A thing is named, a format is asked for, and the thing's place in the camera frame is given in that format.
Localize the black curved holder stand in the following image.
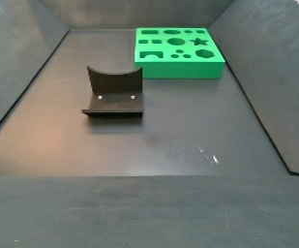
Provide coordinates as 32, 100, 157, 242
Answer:
82, 67, 145, 116

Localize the green shape sorter block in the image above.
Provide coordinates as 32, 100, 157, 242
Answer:
134, 27, 226, 79

